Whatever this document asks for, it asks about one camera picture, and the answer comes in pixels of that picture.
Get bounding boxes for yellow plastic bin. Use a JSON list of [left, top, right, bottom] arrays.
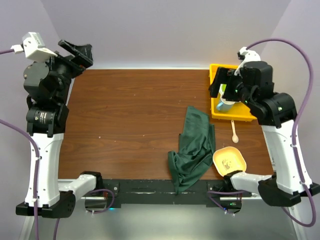
[[209, 63, 257, 122]]

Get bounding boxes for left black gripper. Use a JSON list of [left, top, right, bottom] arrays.
[[35, 39, 93, 104]]

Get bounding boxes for green plate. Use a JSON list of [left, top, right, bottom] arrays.
[[219, 84, 227, 96]]

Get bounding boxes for white blue mug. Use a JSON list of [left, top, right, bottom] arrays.
[[215, 95, 235, 113]]

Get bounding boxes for dark green cloth napkin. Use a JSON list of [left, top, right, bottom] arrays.
[[167, 106, 216, 195]]

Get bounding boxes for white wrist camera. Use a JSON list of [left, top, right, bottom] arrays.
[[10, 32, 58, 63], [234, 46, 261, 76]]

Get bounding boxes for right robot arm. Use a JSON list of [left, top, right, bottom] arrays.
[[209, 61, 320, 207]]

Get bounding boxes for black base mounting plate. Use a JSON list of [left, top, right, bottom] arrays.
[[83, 178, 243, 209]]

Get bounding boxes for cream square bowl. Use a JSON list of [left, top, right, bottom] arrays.
[[212, 146, 247, 177]]

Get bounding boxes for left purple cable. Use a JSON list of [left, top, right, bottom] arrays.
[[0, 48, 116, 240]]

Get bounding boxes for white plastic spoon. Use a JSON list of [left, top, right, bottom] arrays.
[[230, 120, 239, 143]]

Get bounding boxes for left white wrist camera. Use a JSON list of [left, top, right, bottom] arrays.
[[10, 32, 58, 63]]

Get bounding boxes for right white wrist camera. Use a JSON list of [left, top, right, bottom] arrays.
[[234, 46, 261, 76]]

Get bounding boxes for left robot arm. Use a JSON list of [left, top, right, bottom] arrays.
[[15, 40, 104, 219]]

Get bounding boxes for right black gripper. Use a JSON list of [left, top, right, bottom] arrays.
[[208, 65, 254, 106]]

